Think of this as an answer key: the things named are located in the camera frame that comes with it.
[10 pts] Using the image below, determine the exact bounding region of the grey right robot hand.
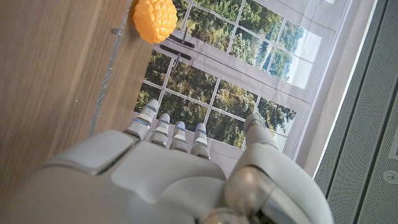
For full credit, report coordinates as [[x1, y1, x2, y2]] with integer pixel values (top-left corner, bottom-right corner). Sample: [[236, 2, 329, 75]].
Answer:
[[0, 98, 334, 224]]

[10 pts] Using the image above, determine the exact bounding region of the orange toy pineapple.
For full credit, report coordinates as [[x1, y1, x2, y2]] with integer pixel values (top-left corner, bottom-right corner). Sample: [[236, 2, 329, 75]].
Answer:
[[132, 0, 178, 44]]

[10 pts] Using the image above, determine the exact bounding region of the printed window forest backdrop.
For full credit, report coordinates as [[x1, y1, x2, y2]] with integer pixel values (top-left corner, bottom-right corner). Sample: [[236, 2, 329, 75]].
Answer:
[[133, 0, 357, 177]]

